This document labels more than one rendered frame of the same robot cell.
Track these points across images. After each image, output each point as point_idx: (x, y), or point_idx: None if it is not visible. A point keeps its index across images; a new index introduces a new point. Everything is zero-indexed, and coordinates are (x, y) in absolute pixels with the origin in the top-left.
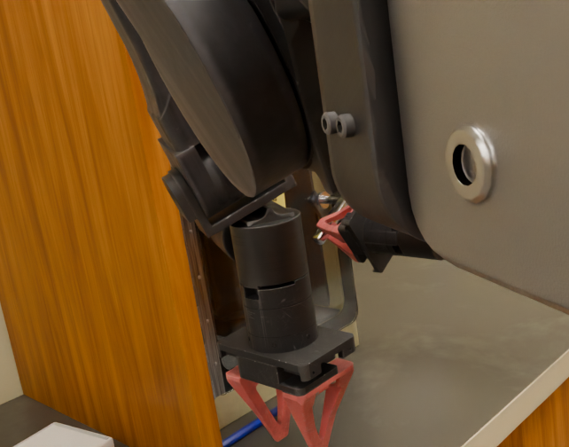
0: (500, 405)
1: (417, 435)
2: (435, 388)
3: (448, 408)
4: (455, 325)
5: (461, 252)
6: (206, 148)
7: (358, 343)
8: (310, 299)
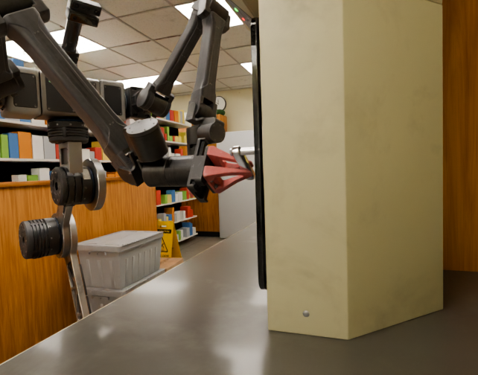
0: (129, 294)
1: (182, 278)
2: (174, 300)
3: (164, 290)
4: (156, 370)
5: None
6: (167, 113)
7: (268, 327)
8: (187, 152)
